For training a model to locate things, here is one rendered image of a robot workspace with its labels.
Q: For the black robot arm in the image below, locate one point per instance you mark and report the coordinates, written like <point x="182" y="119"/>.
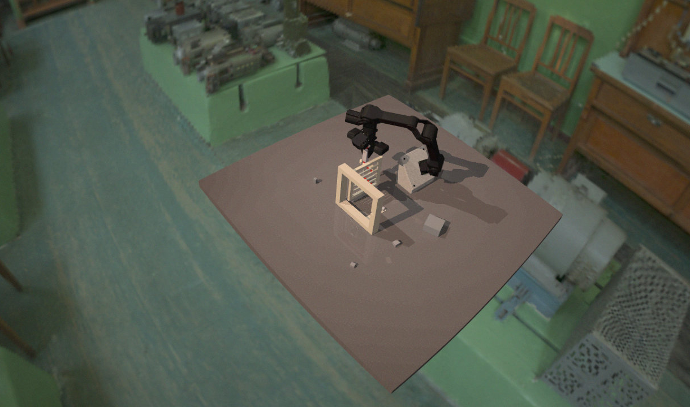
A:
<point x="371" y="115"/>

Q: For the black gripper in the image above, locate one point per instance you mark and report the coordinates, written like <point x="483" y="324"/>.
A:
<point x="375" y="146"/>

